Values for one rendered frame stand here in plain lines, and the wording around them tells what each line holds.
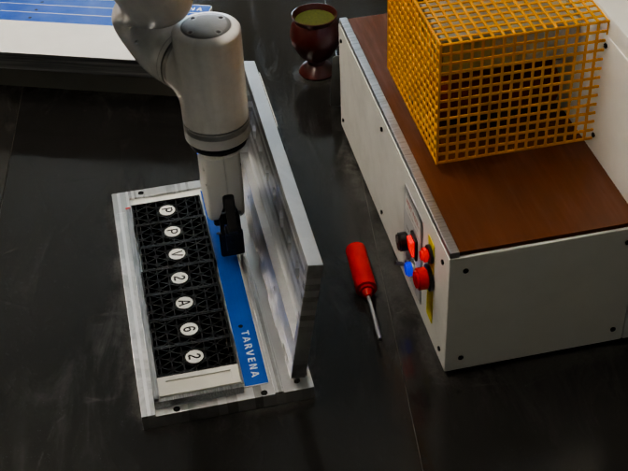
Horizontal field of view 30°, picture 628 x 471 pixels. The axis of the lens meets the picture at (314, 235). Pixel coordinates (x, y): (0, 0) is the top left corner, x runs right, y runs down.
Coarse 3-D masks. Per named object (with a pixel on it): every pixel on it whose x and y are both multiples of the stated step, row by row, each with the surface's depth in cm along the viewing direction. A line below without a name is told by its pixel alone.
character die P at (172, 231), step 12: (204, 216) 164; (144, 228) 163; (156, 228) 162; (168, 228) 162; (180, 228) 162; (192, 228) 162; (204, 228) 163; (144, 240) 160; (156, 240) 160; (168, 240) 161; (180, 240) 160
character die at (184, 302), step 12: (204, 288) 152; (216, 288) 153; (156, 300) 151; (168, 300) 151; (180, 300) 151; (192, 300) 151; (204, 300) 151; (216, 300) 152; (156, 312) 150; (168, 312) 149; (180, 312) 150; (192, 312) 149; (204, 312) 149
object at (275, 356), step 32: (128, 192) 171; (160, 192) 170; (128, 256) 159; (256, 256) 159; (128, 288) 154; (256, 288) 154; (128, 320) 150; (256, 320) 149; (288, 384) 141; (160, 416) 138; (192, 416) 139
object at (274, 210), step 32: (256, 96) 154; (256, 128) 158; (256, 160) 159; (256, 192) 158; (288, 192) 138; (256, 224) 155; (288, 224) 142; (288, 256) 142; (320, 256) 129; (288, 288) 143; (288, 320) 139; (288, 352) 139
